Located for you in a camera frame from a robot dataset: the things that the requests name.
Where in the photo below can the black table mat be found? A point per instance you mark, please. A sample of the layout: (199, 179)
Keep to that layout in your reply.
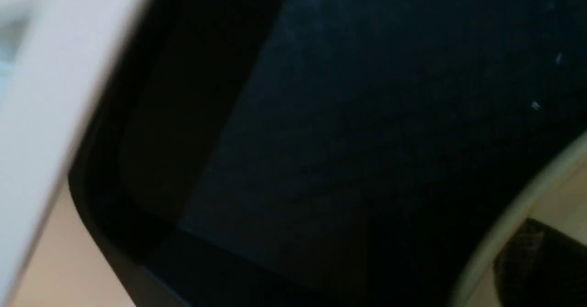
(323, 153)

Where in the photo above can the large white plastic bin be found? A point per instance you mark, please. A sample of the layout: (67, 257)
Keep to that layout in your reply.
(56, 58)

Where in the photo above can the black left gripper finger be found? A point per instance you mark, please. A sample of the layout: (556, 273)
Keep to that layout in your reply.
(541, 267)

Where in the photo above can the beige noodle bowl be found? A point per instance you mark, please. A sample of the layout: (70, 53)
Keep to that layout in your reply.
(557, 197)

